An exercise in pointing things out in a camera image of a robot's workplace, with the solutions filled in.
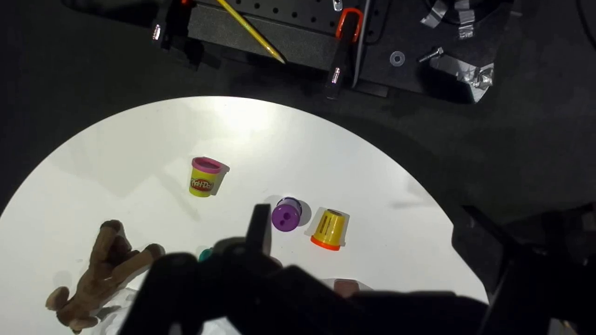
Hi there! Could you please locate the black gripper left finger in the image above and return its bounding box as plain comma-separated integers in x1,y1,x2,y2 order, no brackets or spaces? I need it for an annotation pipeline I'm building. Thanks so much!
117,205,292,335

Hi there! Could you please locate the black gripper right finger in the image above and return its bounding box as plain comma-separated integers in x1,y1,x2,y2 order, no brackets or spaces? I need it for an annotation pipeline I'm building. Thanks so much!
462,205,596,335

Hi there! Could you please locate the purple lid play-doh tub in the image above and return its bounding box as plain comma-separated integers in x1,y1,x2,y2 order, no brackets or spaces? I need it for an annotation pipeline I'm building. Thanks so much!
270,198,302,233

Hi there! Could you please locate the clear plastic bag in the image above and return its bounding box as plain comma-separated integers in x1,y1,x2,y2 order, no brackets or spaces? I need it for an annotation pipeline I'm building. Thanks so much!
86,274,240,335

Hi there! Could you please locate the red lid spice jar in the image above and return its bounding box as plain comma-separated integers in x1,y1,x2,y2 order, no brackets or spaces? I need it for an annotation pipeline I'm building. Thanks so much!
333,280,359,298

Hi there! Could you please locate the brown plush toy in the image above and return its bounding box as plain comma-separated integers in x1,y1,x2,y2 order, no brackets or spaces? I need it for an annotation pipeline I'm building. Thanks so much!
45,220,166,335

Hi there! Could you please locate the yellow pencil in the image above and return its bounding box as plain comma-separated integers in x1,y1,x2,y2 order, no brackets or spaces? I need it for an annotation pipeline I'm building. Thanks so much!
216,0,287,64

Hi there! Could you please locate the pink lid play-doh tub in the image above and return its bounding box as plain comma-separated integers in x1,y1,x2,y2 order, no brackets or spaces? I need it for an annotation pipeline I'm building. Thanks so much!
188,157,229,198

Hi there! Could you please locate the orange lid yellow tub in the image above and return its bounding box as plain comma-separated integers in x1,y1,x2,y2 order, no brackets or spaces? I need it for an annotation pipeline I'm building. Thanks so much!
311,209,348,252

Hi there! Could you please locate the orange handled clamp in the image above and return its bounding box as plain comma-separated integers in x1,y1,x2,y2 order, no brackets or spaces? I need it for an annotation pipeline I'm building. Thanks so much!
326,6,365,90

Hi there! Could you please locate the teal lid play-doh tub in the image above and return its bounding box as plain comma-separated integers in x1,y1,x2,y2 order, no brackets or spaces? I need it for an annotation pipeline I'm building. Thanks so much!
197,248,214,263

